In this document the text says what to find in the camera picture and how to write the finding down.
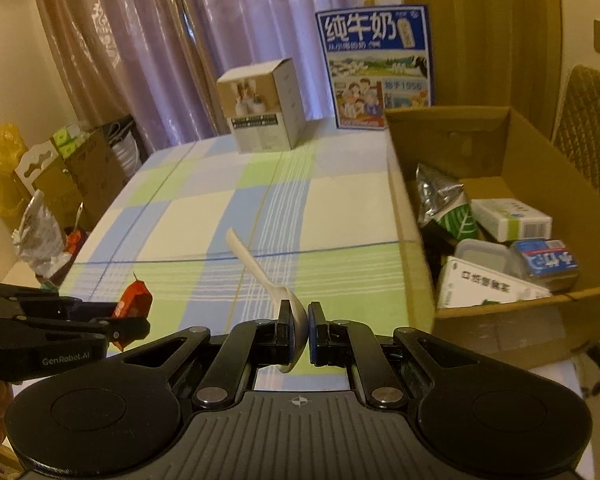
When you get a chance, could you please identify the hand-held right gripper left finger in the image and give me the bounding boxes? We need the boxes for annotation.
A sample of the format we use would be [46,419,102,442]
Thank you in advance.
[122,299,307,412]

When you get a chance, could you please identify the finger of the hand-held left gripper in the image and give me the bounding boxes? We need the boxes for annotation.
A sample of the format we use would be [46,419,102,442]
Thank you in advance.
[0,316,152,350]
[0,282,116,322]

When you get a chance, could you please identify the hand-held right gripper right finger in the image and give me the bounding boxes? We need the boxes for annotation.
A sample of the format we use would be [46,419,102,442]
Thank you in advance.
[307,301,482,412]

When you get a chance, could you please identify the red snack packet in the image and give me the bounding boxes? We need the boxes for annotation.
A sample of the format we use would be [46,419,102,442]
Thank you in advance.
[111,272,153,351]

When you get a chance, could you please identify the white plastic spoon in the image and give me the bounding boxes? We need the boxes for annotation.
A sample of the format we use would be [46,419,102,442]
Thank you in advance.
[226,227,308,375]

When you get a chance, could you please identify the brown cardboard box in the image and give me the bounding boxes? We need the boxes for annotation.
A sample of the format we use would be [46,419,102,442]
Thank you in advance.
[384,105,600,361]

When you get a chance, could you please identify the white plug adapter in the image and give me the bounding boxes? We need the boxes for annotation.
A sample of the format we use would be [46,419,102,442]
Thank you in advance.
[454,238,512,279]

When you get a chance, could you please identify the silver foil bag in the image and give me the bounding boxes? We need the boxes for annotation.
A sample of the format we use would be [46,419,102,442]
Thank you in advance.
[415,162,479,242]

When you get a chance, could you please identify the small blue tin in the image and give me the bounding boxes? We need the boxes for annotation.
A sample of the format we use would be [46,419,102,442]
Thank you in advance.
[509,238,582,292]

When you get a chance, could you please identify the white plastic bag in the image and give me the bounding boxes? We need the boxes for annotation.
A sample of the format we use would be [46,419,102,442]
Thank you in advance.
[11,189,77,287]

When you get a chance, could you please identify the open cardboard carton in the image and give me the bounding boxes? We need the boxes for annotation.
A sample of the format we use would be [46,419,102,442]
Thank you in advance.
[15,129,132,232]

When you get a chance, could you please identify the white carved board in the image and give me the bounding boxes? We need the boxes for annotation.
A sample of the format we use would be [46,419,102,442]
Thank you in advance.
[14,142,67,197]

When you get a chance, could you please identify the yellow plastic bag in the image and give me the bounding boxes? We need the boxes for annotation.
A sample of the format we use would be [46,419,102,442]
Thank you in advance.
[0,124,32,222]

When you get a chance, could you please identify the green tissue packs in carton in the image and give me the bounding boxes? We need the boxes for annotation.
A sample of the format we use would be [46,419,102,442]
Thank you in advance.
[51,126,89,157]

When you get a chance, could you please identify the white bucket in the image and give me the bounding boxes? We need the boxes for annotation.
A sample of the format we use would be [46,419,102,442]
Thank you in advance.
[111,115,147,177]

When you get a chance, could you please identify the beige product box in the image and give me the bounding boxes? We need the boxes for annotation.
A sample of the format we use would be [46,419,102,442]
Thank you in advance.
[216,57,311,153]

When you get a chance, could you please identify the beige patterned curtain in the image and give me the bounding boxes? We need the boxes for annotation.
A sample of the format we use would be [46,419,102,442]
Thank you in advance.
[29,0,203,153]

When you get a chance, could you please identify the blue illustrated milk carton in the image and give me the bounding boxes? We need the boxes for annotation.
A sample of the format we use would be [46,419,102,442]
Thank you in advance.
[315,4,436,130]

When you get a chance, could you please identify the purple sheer curtain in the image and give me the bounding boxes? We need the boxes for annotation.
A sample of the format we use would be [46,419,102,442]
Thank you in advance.
[180,0,363,137]

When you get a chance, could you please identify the quilted beige chair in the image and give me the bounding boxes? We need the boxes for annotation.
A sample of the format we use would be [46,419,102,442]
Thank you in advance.
[551,64,600,202]

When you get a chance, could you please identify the wooden door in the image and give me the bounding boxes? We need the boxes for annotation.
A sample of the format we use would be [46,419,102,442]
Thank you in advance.
[396,0,565,111]

